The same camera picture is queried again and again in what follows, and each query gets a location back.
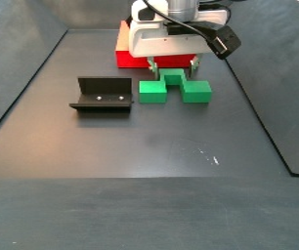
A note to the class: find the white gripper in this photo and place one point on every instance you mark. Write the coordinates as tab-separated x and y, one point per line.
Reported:
173	27

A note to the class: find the green stepped block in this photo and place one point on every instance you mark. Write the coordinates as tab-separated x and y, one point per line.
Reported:
194	91

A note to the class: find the red base board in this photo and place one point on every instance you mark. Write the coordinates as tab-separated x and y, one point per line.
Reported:
126	61

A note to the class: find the black angle fixture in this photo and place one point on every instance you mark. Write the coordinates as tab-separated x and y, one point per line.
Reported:
104	93

